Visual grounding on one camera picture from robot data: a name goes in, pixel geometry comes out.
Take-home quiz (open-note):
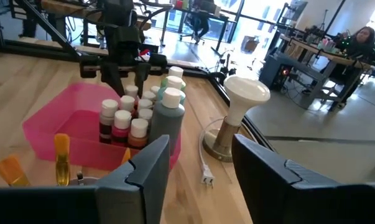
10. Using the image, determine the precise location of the pink plastic tray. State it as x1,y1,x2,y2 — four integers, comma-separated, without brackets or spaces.
22,82,182,172

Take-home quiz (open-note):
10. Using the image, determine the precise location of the dark brown paint bottle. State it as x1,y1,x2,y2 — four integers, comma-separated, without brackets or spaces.
127,118,149,150

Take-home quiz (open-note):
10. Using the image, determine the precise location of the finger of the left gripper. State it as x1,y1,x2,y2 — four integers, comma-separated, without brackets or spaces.
134,63,152,98
100,64,126,98

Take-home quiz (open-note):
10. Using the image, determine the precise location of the pink paint bottle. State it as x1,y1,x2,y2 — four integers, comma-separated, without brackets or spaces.
124,84,140,100

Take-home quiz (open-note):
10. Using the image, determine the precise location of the large teal paint bottle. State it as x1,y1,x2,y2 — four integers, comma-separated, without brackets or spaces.
157,75,187,105

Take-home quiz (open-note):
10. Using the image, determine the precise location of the purple paint bottle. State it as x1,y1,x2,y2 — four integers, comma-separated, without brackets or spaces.
138,108,154,125

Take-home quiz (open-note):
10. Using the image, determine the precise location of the small brown paint bottle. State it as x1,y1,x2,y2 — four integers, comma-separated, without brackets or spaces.
142,90,157,102

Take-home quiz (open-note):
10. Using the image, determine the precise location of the white dome glass jar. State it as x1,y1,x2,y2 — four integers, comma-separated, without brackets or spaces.
202,74,271,163

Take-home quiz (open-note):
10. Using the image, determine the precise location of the dark computer case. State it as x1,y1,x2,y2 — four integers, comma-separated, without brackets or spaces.
258,53,297,93

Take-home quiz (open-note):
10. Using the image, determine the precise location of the white lamp cable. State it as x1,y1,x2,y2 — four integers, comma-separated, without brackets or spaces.
198,117,249,188

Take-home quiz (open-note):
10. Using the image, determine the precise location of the wooden top workbench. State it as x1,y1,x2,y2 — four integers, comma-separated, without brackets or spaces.
275,32,375,113

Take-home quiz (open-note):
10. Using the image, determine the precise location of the green paint bottle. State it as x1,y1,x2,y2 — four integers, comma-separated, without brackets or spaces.
160,65,187,91

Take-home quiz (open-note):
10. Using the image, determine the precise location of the yellow paint bottle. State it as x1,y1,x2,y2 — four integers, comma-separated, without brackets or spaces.
137,98,153,110

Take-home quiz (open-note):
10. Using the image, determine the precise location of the person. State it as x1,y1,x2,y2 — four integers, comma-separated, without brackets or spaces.
338,26,375,63
187,7,213,44

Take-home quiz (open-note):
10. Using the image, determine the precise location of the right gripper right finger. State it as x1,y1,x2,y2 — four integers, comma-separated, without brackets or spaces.
231,133,342,224

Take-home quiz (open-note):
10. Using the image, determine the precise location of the red paint bottle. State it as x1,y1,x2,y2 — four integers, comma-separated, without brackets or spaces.
119,95,136,113

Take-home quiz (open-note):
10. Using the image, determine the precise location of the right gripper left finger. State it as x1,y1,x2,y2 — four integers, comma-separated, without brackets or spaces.
95,134,172,224

